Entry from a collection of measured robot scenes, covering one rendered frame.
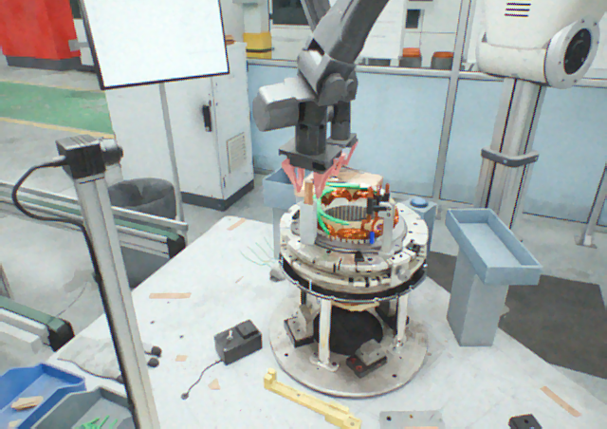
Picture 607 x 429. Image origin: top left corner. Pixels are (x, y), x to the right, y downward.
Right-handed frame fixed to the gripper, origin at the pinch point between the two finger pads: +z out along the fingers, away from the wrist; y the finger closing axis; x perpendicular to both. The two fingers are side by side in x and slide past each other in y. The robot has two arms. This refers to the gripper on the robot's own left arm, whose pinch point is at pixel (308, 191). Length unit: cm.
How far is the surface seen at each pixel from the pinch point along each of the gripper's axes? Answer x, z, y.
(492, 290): 19.6, 25.3, 36.9
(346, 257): -2.8, 10.4, 10.0
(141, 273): 53, 124, -130
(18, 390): -42, 41, -46
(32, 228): 66, 147, -256
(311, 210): -1.4, 3.2, 1.4
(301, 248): -3.8, 11.2, 0.6
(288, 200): 25.9, 23.3, -19.5
